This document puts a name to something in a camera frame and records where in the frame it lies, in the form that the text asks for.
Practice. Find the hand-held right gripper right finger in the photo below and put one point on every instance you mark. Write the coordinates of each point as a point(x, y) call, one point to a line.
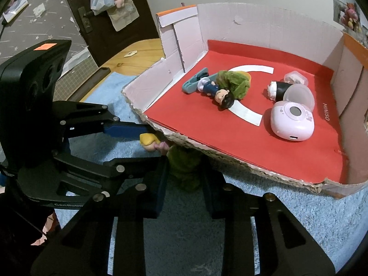
point(208, 189)

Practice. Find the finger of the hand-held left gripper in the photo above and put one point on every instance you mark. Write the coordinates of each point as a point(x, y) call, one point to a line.
point(126, 128)
point(135, 168)

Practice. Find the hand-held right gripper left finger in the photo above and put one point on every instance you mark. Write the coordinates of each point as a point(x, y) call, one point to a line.
point(162, 189)

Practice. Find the green plush toy yellow end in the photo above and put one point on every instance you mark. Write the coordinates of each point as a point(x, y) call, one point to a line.
point(184, 164)

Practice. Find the teal clothespin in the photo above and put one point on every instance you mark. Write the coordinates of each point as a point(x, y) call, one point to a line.
point(191, 84)

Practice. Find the orange cardboard box red floor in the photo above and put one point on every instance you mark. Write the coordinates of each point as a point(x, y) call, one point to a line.
point(287, 155)

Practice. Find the dark-haired doll figure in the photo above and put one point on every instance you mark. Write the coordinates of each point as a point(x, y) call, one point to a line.
point(221, 96)

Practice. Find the pink toy camera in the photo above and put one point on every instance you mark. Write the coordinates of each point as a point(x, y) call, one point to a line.
point(290, 123)

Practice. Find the black roll with white tissue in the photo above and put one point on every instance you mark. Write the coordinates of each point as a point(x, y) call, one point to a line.
point(280, 90)

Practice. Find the round clear lid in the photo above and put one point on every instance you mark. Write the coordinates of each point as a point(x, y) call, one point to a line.
point(300, 96)

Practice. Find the small clear plastic box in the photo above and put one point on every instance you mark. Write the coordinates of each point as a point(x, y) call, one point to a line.
point(296, 77)

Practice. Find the green cutting mat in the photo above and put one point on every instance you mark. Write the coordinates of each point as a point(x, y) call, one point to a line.
point(72, 74)

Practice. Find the black bar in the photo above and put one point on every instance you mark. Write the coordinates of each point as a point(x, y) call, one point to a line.
point(92, 82)

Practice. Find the white paper piece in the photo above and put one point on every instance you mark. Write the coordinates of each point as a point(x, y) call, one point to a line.
point(130, 54)

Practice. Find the blue fluffy mat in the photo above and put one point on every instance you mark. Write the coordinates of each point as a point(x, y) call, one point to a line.
point(287, 221)

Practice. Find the dark wooden door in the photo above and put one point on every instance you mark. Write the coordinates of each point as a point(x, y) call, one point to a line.
point(143, 20)

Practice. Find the beige paper bag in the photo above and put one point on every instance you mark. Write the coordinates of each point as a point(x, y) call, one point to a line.
point(123, 17)

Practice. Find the clear plastic bag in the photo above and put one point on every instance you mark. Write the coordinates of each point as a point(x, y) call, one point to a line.
point(100, 3)

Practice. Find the pink rabbit plush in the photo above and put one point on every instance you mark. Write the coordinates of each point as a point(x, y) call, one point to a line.
point(350, 17)

